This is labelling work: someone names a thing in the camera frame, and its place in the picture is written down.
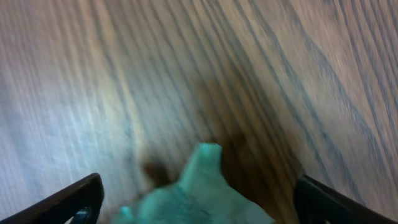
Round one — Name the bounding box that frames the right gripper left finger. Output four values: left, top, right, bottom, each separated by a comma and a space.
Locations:
1, 173, 104, 224

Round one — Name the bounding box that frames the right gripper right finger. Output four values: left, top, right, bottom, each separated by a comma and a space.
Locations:
294, 175, 397, 224

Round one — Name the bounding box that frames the light teal snack packet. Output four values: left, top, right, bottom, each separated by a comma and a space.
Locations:
113, 143, 274, 224

